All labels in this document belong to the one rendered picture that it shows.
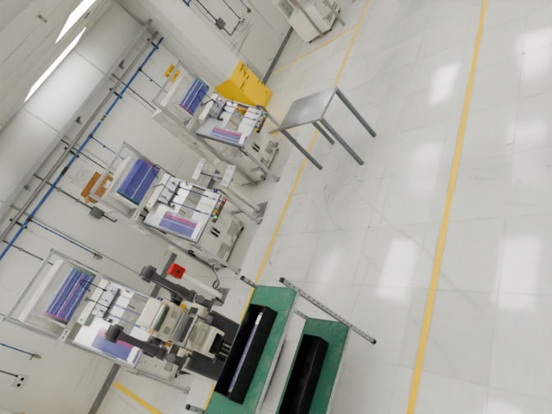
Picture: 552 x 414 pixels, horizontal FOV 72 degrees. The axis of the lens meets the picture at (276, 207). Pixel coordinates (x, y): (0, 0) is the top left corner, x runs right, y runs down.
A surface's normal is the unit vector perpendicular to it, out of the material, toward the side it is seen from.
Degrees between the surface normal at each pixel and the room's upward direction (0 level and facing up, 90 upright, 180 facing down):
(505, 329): 0
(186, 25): 90
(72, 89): 90
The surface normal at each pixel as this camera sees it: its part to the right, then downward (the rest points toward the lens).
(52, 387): 0.66, -0.11
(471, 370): -0.67, -0.54
